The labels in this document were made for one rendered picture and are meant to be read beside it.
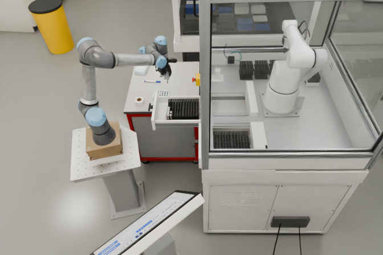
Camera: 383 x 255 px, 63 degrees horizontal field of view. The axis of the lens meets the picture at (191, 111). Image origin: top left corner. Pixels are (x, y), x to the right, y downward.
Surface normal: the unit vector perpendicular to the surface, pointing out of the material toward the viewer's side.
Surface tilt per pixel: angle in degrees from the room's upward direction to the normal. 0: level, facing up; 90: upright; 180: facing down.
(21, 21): 90
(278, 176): 90
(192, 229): 0
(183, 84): 0
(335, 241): 0
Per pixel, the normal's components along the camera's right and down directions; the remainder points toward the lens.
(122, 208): 0.22, 0.69
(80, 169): -0.04, -0.69
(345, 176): -0.02, 0.72
